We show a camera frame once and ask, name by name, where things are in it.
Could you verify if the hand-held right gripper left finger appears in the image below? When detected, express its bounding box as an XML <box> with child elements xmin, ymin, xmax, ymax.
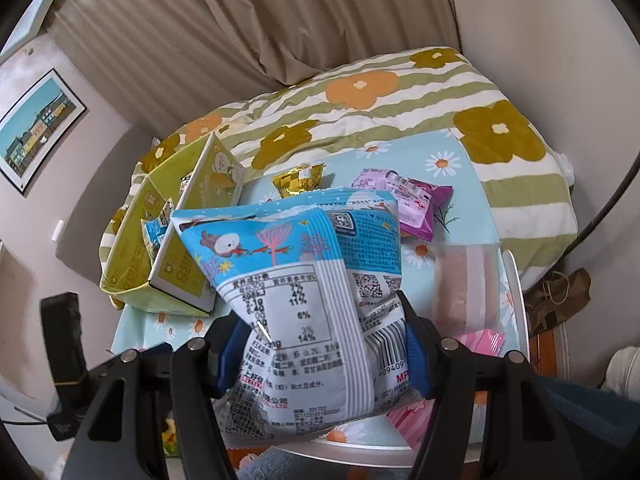
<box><xmin>60</xmin><ymin>310</ymin><xmax>256</xmax><ymax>480</ymax></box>

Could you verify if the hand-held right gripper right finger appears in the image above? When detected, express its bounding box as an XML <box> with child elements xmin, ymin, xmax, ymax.
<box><xmin>395</xmin><ymin>290</ymin><xmax>586</xmax><ymax>480</ymax></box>

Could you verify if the blue and white snack bag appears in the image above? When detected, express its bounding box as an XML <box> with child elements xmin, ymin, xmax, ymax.
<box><xmin>170</xmin><ymin>187</ymin><xmax>431</xmax><ymax>443</ymax></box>

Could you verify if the yellow-green cardboard box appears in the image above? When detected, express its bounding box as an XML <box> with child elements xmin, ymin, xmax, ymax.
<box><xmin>99</xmin><ymin>132</ymin><xmax>248</xmax><ymax>317</ymax></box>

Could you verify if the purple snack bag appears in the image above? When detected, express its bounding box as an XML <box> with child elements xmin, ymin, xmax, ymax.
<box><xmin>350</xmin><ymin>167</ymin><xmax>453</xmax><ymax>242</ymax></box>

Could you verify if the pink striped snack packet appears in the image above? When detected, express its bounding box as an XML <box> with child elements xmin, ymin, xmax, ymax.
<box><xmin>387</xmin><ymin>327</ymin><xmax>506</xmax><ymax>448</ymax></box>

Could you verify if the small blue and yellow packet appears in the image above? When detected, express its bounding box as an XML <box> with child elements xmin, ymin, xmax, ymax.
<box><xmin>142</xmin><ymin>200</ymin><xmax>173</xmax><ymax>256</ymax></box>

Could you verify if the brown paper bag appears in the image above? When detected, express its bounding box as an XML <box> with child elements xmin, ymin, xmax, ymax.
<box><xmin>525</xmin><ymin>267</ymin><xmax>593</xmax><ymax>333</ymax></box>

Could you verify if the dark blue cloth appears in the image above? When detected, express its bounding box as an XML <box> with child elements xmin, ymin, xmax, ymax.
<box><xmin>530</xmin><ymin>375</ymin><xmax>640</xmax><ymax>451</ymax></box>

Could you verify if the gold foil snack packet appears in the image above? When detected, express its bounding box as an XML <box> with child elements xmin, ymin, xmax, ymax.
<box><xmin>271</xmin><ymin>162</ymin><xmax>326</xmax><ymax>200</ymax></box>

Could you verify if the white cloth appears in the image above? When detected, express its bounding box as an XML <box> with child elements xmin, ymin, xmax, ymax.
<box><xmin>602</xmin><ymin>345</ymin><xmax>640</xmax><ymax>392</ymax></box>

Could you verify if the light blue daisy cloth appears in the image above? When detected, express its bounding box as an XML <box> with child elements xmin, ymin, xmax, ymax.
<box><xmin>112</xmin><ymin>130</ymin><xmax>516</xmax><ymax>451</ymax></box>

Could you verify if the striped flower blanket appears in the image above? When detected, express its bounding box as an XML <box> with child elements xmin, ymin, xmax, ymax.
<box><xmin>100</xmin><ymin>47</ymin><xmax>576</xmax><ymax>286</ymax></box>

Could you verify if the beige curtain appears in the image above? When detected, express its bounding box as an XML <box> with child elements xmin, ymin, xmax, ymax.
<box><xmin>50</xmin><ymin>0</ymin><xmax>461</xmax><ymax>133</ymax></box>

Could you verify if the wall poster of houses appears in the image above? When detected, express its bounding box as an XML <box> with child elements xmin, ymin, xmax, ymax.
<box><xmin>0</xmin><ymin>67</ymin><xmax>88</xmax><ymax>196</ymax></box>

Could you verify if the thick black cable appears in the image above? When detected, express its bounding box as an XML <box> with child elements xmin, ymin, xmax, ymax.
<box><xmin>570</xmin><ymin>160</ymin><xmax>640</xmax><ymax>256</ymax></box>

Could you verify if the white window frame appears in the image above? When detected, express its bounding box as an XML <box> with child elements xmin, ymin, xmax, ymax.
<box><xmin>10</xmin><ymin>0</ymin><xmax>56</xmax><ymax>41</ymax></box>

